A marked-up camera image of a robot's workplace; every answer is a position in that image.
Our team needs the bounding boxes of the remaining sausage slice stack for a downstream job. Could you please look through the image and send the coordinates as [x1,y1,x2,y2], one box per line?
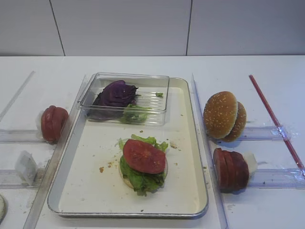
[223,150,249,191]

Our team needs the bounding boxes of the red thin rod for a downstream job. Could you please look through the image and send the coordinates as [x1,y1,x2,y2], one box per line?
[249,75,305,169]

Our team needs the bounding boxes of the sesame bun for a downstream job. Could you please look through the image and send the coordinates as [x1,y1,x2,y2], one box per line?
[223,102,246,142]
[203,91,238,139]

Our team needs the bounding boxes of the tomato slice on burger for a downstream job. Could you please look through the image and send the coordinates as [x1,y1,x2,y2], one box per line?
[122,139,166,174]

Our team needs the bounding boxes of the clear acrylic track upper left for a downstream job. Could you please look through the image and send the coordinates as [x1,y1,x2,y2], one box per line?
[0,129,56,144]

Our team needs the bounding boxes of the sausage patty slice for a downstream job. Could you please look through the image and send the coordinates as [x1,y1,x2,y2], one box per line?
[213,148,229,189]

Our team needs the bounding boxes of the green lettuce in container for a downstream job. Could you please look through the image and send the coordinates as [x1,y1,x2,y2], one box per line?
[119,104,151,124]

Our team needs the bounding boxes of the purple cabbage wedge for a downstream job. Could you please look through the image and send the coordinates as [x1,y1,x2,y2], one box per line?
[88,80,138,121]

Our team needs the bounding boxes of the clear acrylic strip far left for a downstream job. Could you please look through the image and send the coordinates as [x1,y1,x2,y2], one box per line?
[0,71,36,121]

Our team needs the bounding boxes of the bottom bun on tray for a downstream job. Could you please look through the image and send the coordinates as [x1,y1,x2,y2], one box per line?
[118,157,169,192]

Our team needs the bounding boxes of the sesame bun front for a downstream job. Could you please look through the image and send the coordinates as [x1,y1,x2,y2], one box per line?
[203,91,238,139]

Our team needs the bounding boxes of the sliced tomato stack left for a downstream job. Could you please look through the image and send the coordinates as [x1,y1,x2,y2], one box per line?
[41,105,69,142]

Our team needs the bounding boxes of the clear plastic container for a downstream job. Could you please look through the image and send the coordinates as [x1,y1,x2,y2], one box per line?
[78,72,170,125]

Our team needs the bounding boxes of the clear acrylic track lower right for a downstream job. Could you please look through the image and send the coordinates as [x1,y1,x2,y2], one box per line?
[220,168,305,190]

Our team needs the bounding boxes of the green lettuce on bun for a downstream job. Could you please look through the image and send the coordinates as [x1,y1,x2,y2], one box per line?
[118,134,168,195]

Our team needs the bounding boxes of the sesame bun back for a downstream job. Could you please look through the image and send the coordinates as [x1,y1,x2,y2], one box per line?
[223,102,246,142]

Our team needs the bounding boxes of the clear acrylic track lower left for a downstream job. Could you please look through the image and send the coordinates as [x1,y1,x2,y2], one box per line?
[0,168,44,189]

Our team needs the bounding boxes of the silver metal baking tray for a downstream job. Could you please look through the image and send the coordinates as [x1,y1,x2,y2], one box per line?
[47,78,208,218]

